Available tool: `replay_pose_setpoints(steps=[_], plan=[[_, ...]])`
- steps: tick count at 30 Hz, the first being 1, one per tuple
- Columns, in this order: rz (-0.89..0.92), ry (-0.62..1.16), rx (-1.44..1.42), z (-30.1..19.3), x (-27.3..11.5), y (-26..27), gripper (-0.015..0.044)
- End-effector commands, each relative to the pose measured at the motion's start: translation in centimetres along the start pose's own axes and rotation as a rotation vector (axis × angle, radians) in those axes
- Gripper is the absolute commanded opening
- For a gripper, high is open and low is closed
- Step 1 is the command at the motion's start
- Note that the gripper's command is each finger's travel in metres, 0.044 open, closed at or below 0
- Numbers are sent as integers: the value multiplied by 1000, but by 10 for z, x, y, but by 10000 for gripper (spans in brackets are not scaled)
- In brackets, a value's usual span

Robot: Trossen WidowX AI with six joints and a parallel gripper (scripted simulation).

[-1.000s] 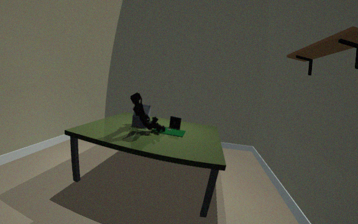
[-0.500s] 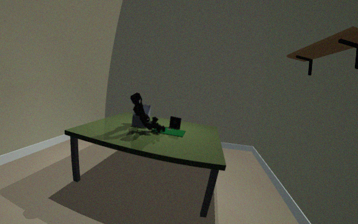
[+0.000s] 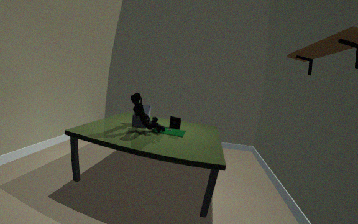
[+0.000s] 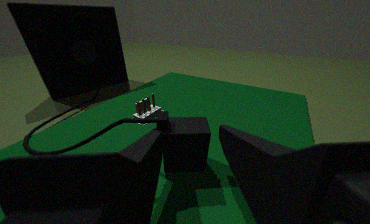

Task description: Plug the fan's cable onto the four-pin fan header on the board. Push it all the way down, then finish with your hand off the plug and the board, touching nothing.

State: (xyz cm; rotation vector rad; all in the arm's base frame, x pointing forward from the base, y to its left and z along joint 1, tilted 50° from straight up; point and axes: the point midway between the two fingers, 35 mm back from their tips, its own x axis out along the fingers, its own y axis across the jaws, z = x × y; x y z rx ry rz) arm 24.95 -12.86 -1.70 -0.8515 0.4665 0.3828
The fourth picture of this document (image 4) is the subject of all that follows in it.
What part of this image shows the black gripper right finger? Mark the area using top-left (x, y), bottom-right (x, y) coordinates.
top-left (219, 125), bottom-right (370, 224)

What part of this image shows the green circuit board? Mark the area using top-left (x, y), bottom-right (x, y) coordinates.
top-left (27, 72), bottom-right (314, 224)

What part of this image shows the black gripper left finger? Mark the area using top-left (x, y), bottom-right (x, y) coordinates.
top-left (0, 127), bottom-right (163, 224)

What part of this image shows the black cable with plug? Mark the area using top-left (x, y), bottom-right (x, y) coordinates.
top-left (23, 81), bottom-right (211, 173)

